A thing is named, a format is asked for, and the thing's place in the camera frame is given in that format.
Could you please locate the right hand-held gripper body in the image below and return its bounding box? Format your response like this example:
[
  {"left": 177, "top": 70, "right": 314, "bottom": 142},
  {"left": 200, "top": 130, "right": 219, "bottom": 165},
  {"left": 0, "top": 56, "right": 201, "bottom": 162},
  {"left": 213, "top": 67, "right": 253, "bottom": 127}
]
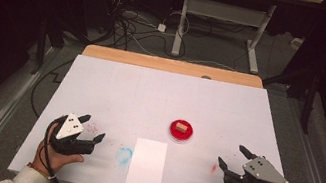
[{"left": 222, "top": 150, "right": 295, "bottom": 183}]

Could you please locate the wooden table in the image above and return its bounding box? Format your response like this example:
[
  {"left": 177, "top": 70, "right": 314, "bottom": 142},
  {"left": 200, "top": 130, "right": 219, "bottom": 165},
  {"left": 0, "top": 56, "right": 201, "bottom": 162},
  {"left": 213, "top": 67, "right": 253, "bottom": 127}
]
[{"left": 58, "top": 42, "right": 278, "bottom": 183}]

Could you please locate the round red dish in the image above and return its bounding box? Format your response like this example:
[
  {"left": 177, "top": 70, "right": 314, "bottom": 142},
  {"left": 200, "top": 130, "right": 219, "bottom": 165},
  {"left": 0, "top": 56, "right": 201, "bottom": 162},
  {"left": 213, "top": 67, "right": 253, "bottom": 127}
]
[{"left": 167, "top": 116, "right": 196, "bottom": 144}]

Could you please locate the tangle of floor cables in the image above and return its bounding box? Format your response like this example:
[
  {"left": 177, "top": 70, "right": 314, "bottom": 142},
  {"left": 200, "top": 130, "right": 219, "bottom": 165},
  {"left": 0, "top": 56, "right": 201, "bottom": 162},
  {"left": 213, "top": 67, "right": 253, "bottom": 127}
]
[{"left": 99, "top": 0, "right": 196, "bottom": 63}]

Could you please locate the black stand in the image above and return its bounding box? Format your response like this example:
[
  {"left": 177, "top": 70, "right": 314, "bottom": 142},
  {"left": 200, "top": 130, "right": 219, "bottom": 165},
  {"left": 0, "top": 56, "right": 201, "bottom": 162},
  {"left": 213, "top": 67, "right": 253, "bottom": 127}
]
[
  {"left": 29, "top": 10, "right": 71, "bottom": 80},
  {"left": 255, "top": 60, "right": 322, "bottom": 136}
]

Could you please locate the white paper sheet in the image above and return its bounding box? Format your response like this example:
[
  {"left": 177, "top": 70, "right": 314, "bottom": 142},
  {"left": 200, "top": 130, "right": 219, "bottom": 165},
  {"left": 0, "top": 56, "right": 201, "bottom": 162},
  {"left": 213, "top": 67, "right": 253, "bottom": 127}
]
[{"left": 125, "top": 136, "right": 170, "bottom": 183}]

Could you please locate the black floor cable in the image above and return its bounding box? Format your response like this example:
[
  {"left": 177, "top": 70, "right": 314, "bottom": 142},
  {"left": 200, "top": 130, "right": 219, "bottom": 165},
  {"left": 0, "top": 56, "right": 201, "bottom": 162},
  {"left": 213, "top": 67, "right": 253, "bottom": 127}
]
[{"left": 27, "top": 53, "right": 75, "bottom": 123}]

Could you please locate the white power adapter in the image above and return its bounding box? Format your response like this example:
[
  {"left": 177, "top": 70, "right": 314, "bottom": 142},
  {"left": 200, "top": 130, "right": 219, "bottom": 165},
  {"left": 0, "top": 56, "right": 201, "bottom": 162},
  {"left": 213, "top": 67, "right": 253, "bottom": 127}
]
[{"left": 156, "top": 22, "right": 168, "bottom": 34}]

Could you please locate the small white floor box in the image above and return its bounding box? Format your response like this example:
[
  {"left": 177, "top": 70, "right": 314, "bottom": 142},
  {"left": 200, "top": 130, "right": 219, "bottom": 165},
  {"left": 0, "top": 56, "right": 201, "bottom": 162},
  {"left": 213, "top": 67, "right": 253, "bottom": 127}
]
[{"left": 288, "top": 35, "right": 305, "bottom": 52}]

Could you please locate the large white board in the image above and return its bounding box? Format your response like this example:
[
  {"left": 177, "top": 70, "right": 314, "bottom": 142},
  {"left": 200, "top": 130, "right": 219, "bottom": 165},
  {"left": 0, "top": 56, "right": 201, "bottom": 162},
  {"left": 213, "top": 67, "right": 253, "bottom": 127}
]
[{"left": 6, "top": 45, "right": 317, "bottom": 183}]

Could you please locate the small wooden block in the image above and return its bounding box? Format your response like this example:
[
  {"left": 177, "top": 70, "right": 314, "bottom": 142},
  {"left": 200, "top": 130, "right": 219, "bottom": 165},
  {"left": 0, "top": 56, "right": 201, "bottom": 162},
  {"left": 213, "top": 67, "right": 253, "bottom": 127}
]
[{"left": 174, "top": 121, "right": 189, "bottom": 134}]

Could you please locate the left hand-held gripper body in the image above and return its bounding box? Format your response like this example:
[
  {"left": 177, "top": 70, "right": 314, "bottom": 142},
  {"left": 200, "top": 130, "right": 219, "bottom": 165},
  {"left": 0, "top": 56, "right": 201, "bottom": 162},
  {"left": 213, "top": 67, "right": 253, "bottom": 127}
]
[{"left": 46, "top": 109, "right": 101, "bottom": 161}]

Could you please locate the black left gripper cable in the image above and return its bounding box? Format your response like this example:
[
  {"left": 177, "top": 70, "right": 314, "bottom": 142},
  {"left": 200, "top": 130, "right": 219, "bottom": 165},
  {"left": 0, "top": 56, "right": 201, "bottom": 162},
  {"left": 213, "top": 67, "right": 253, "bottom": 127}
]
[{"left": 35, "top": 111, "right": 81, "bottom": 183}]

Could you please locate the orange bead bracelet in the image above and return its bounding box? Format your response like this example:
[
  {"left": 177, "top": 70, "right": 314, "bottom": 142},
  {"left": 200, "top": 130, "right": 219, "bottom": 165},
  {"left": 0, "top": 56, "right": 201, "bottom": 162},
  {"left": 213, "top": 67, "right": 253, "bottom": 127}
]
[{"left": 24, "top": 161, "right": 54, "bottom": 181}]

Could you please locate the white metal desk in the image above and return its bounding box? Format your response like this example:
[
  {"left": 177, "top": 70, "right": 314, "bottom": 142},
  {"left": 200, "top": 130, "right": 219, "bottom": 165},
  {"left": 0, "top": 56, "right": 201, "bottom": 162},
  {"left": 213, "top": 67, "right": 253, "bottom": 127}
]
[{"left": 156, "top": 0, "right": 324, "bottom": 85}]

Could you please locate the person's left hand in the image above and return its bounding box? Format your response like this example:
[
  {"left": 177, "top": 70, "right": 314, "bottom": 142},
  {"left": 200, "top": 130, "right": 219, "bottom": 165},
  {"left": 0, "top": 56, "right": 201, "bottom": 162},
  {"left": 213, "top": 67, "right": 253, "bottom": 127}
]
[{"left": 31, "top": 118, "right": 91, "bottom": 183}]

